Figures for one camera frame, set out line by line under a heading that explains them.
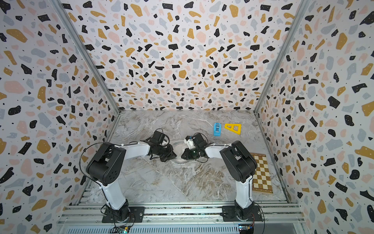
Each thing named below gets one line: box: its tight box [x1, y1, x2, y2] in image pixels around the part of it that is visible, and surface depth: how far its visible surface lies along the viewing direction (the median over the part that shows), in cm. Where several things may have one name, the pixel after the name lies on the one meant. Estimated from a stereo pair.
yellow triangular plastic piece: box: [224, 123, 243, 136], surface depth 112 cm
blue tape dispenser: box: [213, 122, 222, 137], surface depth 109 cm
